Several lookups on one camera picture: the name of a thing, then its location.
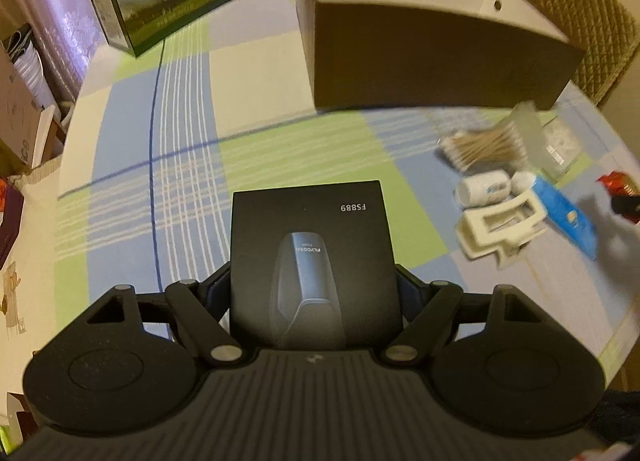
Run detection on black shaver box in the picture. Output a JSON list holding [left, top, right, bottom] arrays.
[[230, 181, 402, 351]]

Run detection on checkered tablecloth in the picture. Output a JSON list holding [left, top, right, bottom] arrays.
[[54, 0, 639, 377]]

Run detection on cotton swab bag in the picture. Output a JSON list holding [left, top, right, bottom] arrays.
[[438, 100, 546, 174]]

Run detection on clear floss pick box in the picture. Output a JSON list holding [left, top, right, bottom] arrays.
[[542, 117, 582, 181]]

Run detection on quilted brown chair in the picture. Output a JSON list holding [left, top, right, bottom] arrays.
[[529, 0, 639, 105]]

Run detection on red snack packet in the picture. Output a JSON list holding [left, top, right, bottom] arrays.
[[598, 171, 640, 223]]

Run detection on white hair clip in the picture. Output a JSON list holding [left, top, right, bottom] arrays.
[[454, 189, 547, 269]]

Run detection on blue hand cream tube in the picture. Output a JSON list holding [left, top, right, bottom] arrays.
[[511, 171, 598, 261]]

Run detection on brown cardboard storage box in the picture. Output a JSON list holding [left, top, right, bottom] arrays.
[[296, 0, 585, 110]]

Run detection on small white bottle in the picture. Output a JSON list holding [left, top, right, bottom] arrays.
[[454, 170, 511, 209]]

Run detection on cardboard boxes on floor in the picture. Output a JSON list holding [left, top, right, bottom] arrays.
[[1, 26, 66, 176]]

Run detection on pink curtain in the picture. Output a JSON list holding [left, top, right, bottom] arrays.
[[13, 0, 105, 102]]

